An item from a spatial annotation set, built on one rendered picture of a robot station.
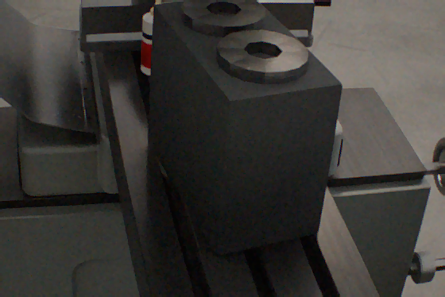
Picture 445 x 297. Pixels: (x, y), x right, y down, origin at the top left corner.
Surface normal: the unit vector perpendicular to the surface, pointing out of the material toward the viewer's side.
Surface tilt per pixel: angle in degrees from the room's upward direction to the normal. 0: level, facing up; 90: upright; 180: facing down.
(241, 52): 0
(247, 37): 0
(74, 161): 90
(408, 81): 0
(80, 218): 90
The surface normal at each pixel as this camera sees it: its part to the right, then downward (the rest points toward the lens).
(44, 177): 0.21, 0.56
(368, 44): 0.07, -0.83
